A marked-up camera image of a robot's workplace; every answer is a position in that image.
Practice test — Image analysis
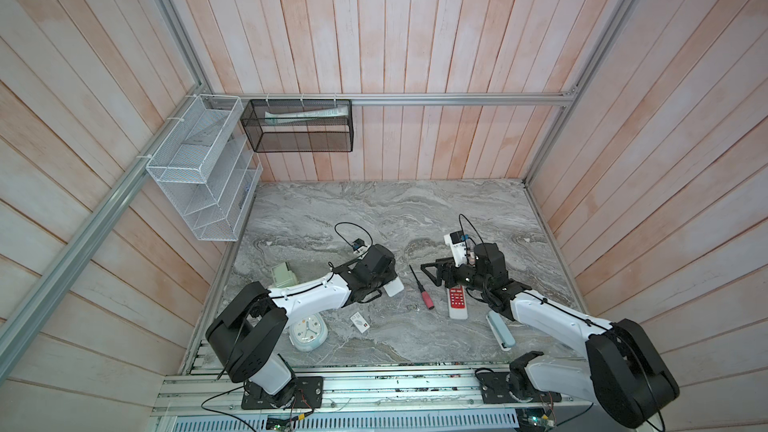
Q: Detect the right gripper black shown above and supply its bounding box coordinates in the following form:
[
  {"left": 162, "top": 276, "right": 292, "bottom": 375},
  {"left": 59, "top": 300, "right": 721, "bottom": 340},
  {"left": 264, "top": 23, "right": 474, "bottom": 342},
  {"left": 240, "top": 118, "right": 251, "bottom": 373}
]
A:
[{"left": 421, "top": 254, "right": 488, "bottom": 293}]

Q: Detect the red handled screwdriver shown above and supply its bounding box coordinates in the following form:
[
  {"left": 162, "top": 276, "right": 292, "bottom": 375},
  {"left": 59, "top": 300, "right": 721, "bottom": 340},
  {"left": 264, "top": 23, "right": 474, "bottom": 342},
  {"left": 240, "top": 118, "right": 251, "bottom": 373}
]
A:
[{"left": 409, "top": 266, "right": 435, "bottom": 310}]

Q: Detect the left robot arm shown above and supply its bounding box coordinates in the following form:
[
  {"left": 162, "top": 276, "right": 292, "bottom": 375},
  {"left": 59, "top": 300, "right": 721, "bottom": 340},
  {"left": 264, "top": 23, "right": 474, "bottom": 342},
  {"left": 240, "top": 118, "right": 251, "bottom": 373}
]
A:
[{"left": 205, "top": 244, "right": 404, "bottom": 403}]

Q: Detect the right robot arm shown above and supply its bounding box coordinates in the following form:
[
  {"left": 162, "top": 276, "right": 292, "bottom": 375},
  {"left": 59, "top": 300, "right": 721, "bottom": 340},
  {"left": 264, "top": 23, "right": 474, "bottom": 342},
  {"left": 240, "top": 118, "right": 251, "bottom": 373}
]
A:
[{"left": 420, "top": 243, "right": 680, "bottom": 431}]

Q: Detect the small white box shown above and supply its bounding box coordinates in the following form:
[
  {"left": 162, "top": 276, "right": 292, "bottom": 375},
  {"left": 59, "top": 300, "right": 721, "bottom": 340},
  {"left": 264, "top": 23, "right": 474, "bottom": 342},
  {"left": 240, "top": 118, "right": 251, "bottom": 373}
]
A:
[{"left": 350, "top": 312, "right": 370, "bottom": 333}]

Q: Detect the pale green small object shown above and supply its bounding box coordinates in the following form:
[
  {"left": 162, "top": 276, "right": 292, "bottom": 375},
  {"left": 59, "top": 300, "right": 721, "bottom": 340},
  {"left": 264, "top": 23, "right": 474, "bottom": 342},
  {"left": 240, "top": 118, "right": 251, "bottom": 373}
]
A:
[{"left": 272, "top": 262, "right": 298, "bottom": 288}]

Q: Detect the white blue alarm clock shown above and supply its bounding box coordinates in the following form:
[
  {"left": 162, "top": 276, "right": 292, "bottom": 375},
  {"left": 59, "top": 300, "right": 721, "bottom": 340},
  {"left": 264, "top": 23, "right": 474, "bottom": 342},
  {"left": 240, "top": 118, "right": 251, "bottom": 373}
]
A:
[{"left": 289, "top": 314, "right": 328, "bottom": 352}]

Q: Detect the black mesh basket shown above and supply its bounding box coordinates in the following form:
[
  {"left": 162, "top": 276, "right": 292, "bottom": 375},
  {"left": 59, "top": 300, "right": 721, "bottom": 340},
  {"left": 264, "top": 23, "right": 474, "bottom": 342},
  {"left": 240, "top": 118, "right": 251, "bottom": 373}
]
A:
[{"left": 240, "top": 98, "right": 355, "bottom": 153}]

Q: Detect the paper in black basket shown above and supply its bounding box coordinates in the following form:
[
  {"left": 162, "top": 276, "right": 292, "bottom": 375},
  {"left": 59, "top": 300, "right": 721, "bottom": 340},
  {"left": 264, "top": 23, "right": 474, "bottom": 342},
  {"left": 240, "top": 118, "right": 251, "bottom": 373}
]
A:
[{"left": 263, "top": 106, "right": 349, "bottom": 126}]

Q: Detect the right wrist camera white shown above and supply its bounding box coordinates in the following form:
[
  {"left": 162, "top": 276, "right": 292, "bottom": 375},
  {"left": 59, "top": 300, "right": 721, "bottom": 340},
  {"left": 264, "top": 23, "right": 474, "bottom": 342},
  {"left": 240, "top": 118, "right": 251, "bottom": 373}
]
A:
[{"left": 444, "top": 230, "right": 468, "bottom": 267}]

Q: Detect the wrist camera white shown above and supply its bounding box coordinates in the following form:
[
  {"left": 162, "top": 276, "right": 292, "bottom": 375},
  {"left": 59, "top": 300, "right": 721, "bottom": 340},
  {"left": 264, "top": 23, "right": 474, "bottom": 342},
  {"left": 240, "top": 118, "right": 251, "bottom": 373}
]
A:
[
  {"left": 444, "top": 230, "right": 468, "bottom": 267},
  {"left": 352, "top": 238, "right": 368, "bottom": 255}
]

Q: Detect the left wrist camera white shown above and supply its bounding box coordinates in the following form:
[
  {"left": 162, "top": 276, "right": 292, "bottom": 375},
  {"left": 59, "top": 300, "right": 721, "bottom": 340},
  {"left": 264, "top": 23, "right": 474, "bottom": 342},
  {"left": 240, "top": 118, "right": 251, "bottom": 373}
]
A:
[{"left": 352, "top": 238, "right": 368, "bottom": 255}]

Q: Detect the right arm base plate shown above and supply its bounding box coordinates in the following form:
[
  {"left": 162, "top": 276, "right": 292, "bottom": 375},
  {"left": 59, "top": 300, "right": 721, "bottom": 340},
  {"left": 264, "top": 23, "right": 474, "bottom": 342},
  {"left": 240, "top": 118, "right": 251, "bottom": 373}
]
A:
[{"left": 474, "top": 351, "right": 562, "bottom": 404}]

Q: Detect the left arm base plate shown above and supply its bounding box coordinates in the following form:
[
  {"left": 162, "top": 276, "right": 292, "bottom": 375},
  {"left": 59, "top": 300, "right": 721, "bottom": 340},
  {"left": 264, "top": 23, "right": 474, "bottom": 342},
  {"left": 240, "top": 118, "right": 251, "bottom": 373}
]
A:
[{"left": 241, "top": 376, "right": 324, "bottom": 410}]

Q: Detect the white wire shelf rack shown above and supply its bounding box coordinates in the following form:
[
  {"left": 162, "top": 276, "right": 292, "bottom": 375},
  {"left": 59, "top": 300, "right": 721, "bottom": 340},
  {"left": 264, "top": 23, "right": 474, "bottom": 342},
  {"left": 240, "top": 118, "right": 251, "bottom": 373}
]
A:
[{"left": 147, "top": 94, "right": 263, "bottom": 242}]

